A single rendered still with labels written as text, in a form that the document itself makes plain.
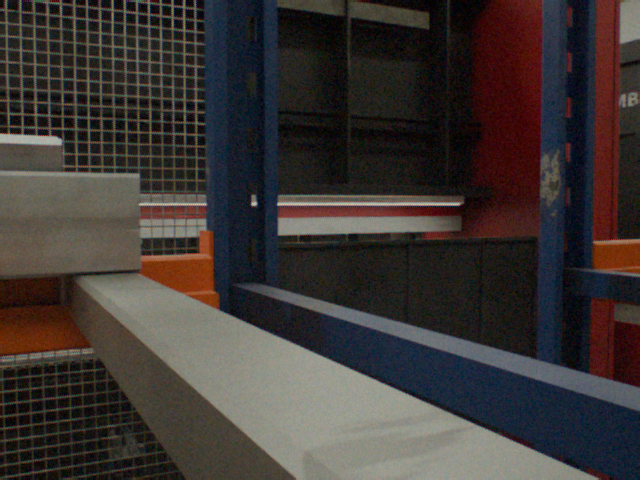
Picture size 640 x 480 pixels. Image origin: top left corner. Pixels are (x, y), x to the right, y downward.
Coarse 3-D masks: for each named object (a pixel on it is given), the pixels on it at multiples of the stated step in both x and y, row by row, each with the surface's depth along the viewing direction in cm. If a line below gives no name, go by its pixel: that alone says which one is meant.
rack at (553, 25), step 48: (576, 0) 67; (576, 48) 67; (576, 96) 67; (576, 144) 68; (576, 192) 68; (576, 240) 68; (624, 240) 71; (576, 288) 64; (624, 288) 59; (576, 336) 68
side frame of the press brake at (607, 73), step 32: (512, 0) 224; (608, 0) 208; (480, 32) 240; (512, 32) 224; (608, 32) 208; (480, 64) 241; (512, 64) 225; (608, 64) 209; (480, 96) 242; (512, 96) 225; (608, 96) 210; (480, 128) 242; (512, 128) 226; (608, 128) 210; (480, 160) 243; (512, 160) 226; (608, 160) 211; (512, 192) 227; (608, 192) 212; (480, 224) 244; (512, 224) 227; (608, 224) 212; (608, 320) 215; (608, 352) 215
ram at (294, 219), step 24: (144, 216) 199; (168, 216) 203; (192, 216) 206; (288, 216) 221; (312, 216) 225; (336, 216) 229; (360, 216) 234; (384, 216) 238; (408, 216) 243; (432, 216) 248; (456, 216) 253
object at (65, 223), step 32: (0, 160) 39; (32, 160) 40; (0, 192) 33; (32, 192) 34; (64, 192) 35; (96, 192) 36; (128, 192) 37; (0, 224) 34; (32, 224) 35; (64, 224) 36; (96, 224) 36; (128, 224) 37; (0, 256) 33; (32, 256) 34; (64, 256) 35; (96, 256) 36; (128, 256) 37
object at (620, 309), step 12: (624, 312) 259; (636, 312) 259; (624, 324) 229; (636, 324) 224; (624, 336) 229; (636, 336) 225; (624, 348) 229; (636, 348) 225; (624, 360) 229; (636, 360) 225; (624, 372) 230; (636, 372) 225; (636, 384) 225
